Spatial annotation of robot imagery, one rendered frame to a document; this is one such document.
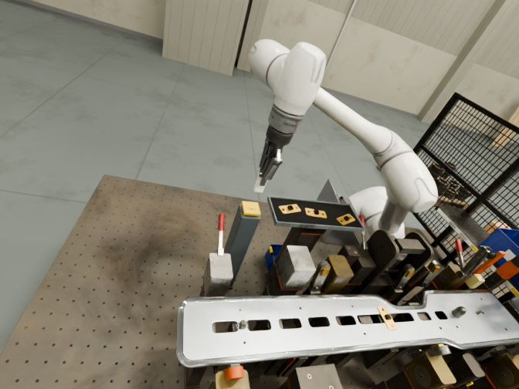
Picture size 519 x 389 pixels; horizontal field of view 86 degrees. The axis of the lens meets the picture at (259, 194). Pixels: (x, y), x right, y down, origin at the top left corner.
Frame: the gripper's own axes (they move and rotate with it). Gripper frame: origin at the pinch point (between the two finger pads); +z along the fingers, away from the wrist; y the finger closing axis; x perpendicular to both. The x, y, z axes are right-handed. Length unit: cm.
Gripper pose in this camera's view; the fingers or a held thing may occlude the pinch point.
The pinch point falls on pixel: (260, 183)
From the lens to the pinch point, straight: 90.7
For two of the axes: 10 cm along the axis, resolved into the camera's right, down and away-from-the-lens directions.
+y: 1.8, 6.6, -7.3
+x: 9.4, 1.0, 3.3
